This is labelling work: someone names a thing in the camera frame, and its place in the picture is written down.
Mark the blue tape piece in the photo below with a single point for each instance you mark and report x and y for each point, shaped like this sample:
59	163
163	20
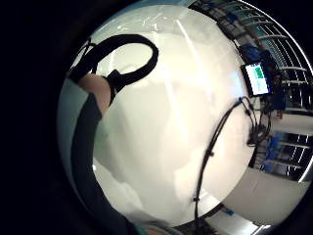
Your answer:
229	211

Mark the black computer monitor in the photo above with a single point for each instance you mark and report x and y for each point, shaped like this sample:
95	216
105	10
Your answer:
258	79

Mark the metal shelf rack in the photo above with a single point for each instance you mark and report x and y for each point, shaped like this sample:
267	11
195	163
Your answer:
283	155
260	29

